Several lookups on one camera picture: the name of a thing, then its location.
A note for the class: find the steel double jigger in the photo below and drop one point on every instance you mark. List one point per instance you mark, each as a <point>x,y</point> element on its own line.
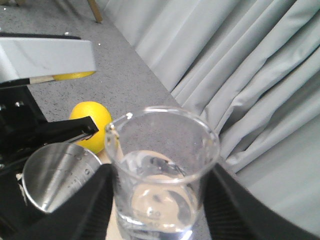
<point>55,172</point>

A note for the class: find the wooden cutting board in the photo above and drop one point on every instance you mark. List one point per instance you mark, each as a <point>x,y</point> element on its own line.
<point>112,231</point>

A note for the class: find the small glass beaker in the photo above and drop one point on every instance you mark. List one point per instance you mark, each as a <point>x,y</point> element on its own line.
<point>161,158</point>

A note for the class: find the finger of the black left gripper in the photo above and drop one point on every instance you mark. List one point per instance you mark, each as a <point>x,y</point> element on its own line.
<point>57,131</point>

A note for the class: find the grey curtain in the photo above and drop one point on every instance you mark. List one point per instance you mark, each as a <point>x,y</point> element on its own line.
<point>251,70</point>

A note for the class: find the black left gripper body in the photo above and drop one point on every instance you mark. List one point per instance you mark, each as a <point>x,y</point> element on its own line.
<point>15,103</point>

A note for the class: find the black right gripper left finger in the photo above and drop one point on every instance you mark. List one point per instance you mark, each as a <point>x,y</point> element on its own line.
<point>85,216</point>

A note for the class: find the wooden chair leg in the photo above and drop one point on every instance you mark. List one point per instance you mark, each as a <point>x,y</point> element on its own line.
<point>95,10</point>

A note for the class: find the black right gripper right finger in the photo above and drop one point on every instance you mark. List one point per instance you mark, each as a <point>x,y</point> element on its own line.
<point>233,213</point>

